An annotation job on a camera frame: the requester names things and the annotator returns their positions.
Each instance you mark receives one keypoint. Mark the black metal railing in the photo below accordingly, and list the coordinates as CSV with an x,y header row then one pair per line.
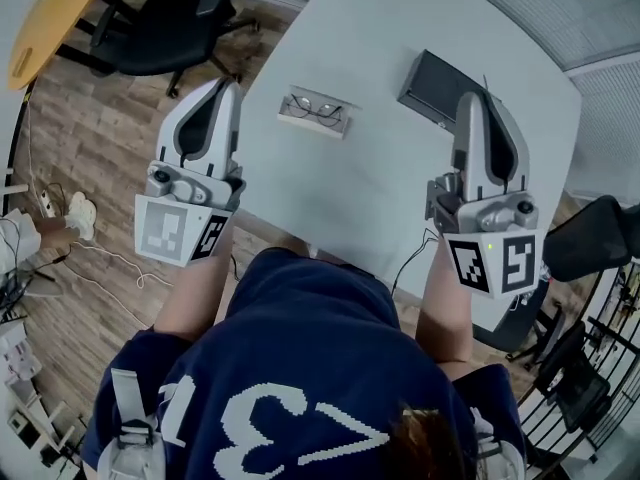
x,y
610,348

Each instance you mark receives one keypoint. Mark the person's navy printed shirt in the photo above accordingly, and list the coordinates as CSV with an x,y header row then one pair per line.
x,y
300,368

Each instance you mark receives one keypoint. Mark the black mesh office chair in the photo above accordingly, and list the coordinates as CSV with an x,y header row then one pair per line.
x,y
585,243

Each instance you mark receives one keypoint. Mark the yellow wooden round table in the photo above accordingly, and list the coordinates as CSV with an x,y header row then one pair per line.
x,y
55,23

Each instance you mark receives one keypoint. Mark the white power strip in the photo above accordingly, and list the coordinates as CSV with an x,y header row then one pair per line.
x,y
46,203

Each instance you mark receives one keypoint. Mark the person's left forearm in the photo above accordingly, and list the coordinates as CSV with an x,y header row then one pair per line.
x,y
195,298

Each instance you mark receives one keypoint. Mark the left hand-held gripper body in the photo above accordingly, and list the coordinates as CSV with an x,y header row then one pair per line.
x,y
165,228

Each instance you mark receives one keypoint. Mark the black rectangular box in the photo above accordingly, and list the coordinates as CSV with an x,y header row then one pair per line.
x,y
432,80

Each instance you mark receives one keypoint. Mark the person's right forearm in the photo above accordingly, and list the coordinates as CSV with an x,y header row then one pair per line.
x,y
442,313

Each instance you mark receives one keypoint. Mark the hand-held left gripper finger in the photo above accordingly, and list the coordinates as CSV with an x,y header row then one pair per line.
x,y
170,133
227,133

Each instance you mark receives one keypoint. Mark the white glasses case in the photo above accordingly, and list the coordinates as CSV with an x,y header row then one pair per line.
x,y
340,118

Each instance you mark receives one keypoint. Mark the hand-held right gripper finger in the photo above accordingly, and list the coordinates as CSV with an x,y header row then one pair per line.
x,y
517,153
472,143

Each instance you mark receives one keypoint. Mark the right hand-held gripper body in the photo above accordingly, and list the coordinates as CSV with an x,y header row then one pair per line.
x,y
500,218

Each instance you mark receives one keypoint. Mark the black mesh chair with castors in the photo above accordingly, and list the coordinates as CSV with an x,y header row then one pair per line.
x,y
575,378

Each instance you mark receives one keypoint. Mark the black round-rimmed glasses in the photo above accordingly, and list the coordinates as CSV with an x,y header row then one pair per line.
x,y
326,114

